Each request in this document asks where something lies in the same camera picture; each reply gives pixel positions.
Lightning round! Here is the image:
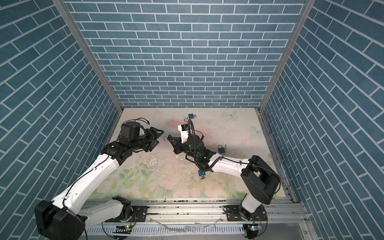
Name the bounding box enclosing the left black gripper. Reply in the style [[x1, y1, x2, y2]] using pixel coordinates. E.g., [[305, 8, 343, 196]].
[[129, 126, 164, 153]]

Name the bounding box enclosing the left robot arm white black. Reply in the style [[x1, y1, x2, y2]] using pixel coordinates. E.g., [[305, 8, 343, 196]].
[[35, 118, 164, 240]]

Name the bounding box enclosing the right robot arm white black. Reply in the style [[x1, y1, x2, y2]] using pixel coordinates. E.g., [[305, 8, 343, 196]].
[[167, 120, 282, 221]]

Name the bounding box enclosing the blue padlock near with key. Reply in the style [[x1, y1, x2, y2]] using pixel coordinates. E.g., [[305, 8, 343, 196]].
[[198, 170, 206, 180]]

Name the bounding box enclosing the floral table mat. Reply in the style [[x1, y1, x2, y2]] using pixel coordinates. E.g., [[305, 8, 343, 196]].
[[91, 108, 275, 200]]

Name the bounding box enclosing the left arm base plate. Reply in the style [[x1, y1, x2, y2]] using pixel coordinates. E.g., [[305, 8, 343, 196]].
[[106, 206, 149, 223]]

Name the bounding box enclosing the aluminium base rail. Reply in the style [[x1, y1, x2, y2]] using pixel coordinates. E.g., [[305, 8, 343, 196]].
[[83, 198, 317, 240]]

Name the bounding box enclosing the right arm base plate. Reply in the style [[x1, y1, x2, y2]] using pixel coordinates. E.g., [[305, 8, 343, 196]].
[[223, 205, 268, 222]]

